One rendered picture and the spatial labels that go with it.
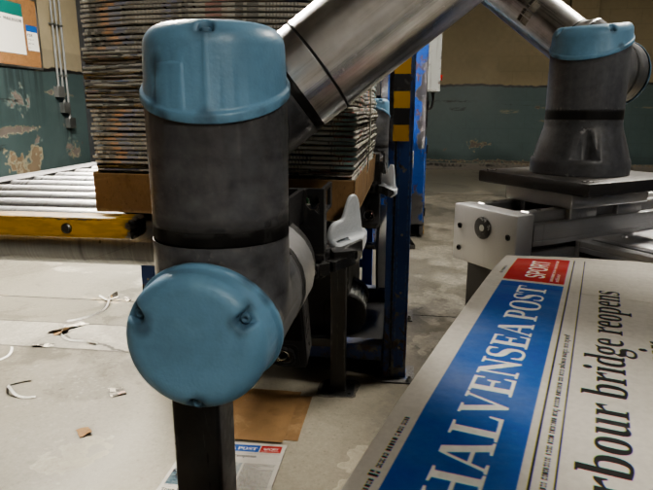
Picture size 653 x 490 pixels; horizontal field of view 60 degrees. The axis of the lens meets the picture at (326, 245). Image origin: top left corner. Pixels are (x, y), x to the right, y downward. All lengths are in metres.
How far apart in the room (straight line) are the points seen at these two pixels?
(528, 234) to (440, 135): 8.48
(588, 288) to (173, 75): 0.23
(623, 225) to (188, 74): 0.83
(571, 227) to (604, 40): 0.28
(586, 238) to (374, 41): 0.61
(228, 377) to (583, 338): 0.16
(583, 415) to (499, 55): 9.27
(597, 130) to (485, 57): 8.47
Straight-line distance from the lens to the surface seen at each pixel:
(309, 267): 0.39
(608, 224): 0.99
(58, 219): 0.58
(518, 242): 0.84
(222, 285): 0.27
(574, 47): 0.96
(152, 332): 0.29
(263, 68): 0.29
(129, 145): 0.65
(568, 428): 0.18
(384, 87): 4.15
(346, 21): 0.41
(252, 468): 1.60
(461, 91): 9.33
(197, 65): 0.28
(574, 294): 0.31
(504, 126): 9.41
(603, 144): 0.96
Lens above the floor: 0.92
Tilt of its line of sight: 13 degrees down
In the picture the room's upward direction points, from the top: straight up
